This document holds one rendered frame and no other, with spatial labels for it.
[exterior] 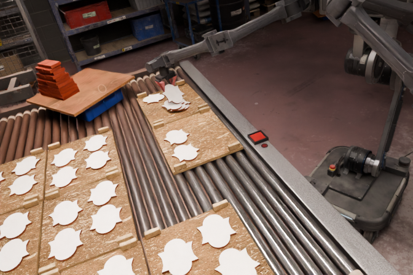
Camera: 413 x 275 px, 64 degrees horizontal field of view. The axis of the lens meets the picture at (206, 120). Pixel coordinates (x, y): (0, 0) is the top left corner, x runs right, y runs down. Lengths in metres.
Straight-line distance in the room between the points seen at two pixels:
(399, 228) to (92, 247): 1.90
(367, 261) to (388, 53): 0.64
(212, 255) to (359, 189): 1.38
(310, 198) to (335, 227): 0.15
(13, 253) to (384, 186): 2.05
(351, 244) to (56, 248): 1.03
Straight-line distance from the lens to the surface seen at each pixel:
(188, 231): 1.26
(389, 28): 4.99
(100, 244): 1.35
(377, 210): 2.29
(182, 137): 1.69
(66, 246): 1.39
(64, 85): 2.22
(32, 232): 1.54
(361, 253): 1.23
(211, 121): 1.78
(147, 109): 2.04
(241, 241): 1.21
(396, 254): 2.42
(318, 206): 1.33
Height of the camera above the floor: 1.90
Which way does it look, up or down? 32 degrees down
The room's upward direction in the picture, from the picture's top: 11 degrees counter-clockwise
